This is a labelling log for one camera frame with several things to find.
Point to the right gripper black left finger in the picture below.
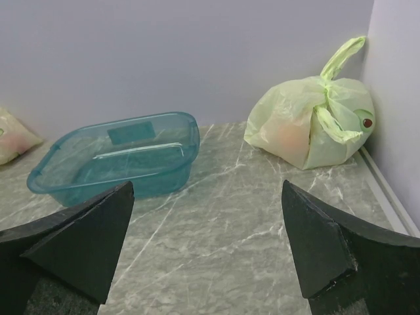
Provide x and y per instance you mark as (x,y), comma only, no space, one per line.
(64,263)

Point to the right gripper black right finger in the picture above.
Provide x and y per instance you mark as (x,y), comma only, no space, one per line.
(346,265)

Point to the green plastic bag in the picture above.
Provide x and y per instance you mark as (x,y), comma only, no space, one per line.
(15,138)
(317,121)

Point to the tied green plastic bag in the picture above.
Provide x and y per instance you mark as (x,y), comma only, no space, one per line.
(317,121)

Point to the teal transparent plastic basin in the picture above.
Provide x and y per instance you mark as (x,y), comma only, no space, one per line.
(154,152)

